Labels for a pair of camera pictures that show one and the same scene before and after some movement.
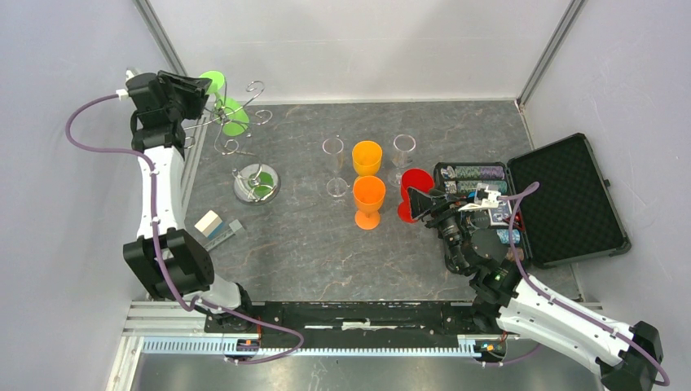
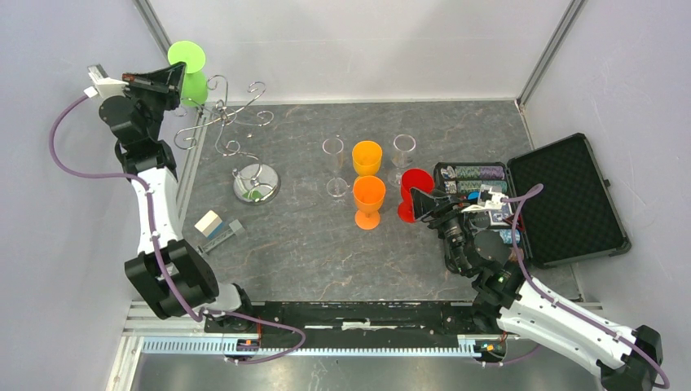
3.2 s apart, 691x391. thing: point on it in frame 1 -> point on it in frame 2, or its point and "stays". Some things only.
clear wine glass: [403, 148] stays
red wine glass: [416, 178] stays
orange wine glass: [369, 192] stays
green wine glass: [229, 113] -> [195, 85]
